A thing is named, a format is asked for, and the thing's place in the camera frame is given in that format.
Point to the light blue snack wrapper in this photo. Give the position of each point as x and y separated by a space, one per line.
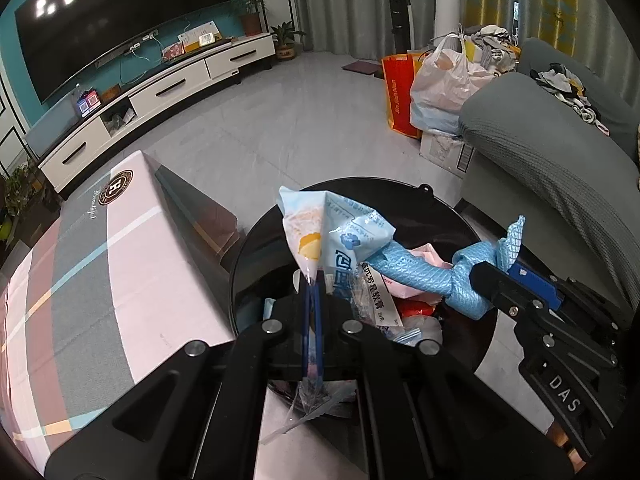
340 240

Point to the grey sofa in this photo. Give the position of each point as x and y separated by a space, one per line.
540 125

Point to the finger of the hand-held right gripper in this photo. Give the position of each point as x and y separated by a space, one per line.
532 280
500 287

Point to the blue and red box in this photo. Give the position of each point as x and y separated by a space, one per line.
86 103

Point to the clear plastic packet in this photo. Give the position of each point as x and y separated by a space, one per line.
375 310

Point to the white television cabinet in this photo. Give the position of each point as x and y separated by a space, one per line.
165 87

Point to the white board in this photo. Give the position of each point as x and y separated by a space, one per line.
446 15

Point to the white card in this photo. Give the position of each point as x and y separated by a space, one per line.
197 34

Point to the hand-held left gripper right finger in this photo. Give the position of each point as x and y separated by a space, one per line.
318 330

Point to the small photo frame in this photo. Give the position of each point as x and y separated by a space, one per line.
173 51

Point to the black trash bin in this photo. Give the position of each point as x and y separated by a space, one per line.
450 210

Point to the plaid table cloth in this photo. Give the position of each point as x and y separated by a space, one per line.
125 285

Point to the tall potted plant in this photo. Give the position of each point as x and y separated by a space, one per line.
247 10

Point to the person's right hand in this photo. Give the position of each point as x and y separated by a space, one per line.
564 440

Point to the glass tank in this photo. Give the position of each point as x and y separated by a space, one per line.
47 130

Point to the bushy potted plant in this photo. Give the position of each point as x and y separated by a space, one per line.
20 185

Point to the upright vacuum cleaner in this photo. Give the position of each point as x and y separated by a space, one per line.
400 15

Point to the light blue bag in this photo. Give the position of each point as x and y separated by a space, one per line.
435 117

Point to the pile of clothes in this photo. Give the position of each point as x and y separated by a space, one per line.
492 47

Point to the blue woven cloth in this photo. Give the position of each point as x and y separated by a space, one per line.
425 275

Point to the clothes on sofa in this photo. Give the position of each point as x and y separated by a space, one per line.
565 87

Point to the grey curtain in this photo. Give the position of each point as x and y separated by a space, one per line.
350 0

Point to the large pink plastic bag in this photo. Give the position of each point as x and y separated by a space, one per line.
430 257

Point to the orange shopping bag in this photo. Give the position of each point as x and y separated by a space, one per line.
399 95

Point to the large black television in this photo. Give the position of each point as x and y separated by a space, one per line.
125 20

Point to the dark floor mat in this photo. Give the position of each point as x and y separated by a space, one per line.
362 67

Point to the small potted plant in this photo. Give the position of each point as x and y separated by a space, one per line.
285 41

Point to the large white shopping bag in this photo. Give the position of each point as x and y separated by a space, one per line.
445 80

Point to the printed cardboard box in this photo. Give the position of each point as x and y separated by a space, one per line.
445 152

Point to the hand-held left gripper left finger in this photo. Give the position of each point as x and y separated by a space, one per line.
305 320

